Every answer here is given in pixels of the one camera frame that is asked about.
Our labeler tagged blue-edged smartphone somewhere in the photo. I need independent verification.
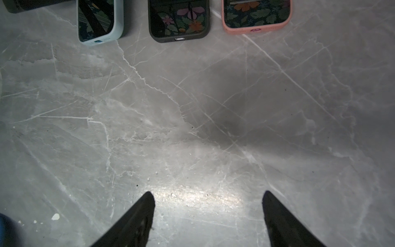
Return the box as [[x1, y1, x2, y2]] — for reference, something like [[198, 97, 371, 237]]
[[77, 0, 115, 42]]

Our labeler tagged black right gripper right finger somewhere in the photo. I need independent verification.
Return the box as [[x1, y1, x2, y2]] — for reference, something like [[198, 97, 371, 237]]
[[262, 190, 325, 247]]

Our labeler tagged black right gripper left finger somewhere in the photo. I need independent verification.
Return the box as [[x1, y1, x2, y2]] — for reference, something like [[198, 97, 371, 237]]
[[93, 191, 155, 247]]

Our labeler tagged pink-edged smartphone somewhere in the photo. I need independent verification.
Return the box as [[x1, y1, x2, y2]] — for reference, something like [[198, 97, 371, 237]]
[[223, 0, 291, 28]]

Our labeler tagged silver-edged smartphone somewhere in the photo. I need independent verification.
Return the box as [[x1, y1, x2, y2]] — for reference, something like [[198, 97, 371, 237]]
[[150, 0, 208, 38]]

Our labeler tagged pink phone case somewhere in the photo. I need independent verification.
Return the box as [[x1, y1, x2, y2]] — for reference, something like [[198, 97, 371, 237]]
[[221, 0, 294, 35]]

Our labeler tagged black phone case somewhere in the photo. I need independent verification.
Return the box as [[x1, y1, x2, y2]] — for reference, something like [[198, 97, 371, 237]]
[[147, 0, 212, 44]]

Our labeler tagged light blue phone case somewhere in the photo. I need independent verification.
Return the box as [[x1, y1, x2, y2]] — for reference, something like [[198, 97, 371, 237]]
[[77, 0, 124, 46]]

